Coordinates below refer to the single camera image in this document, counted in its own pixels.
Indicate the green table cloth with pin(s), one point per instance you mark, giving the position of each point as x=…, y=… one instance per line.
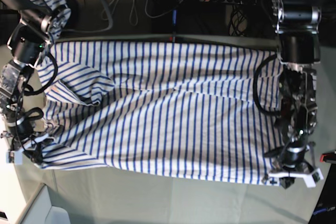
x=112, y=195

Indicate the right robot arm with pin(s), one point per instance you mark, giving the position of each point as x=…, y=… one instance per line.
x=34, y=70

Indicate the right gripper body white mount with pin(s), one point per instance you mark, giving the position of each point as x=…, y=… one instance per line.
x=30, y=147

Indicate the white bin at corner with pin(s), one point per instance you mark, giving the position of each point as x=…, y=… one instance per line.
x=39, y=209

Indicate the red clamp at right edge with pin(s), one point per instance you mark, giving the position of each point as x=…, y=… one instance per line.
x=329, y=157

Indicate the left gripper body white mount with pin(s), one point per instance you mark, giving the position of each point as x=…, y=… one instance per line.
x=292, y=161

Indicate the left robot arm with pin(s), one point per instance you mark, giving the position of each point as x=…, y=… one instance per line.
x=296, y=24

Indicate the blue white striped t-shirt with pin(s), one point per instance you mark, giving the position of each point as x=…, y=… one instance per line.
x=167, y=109

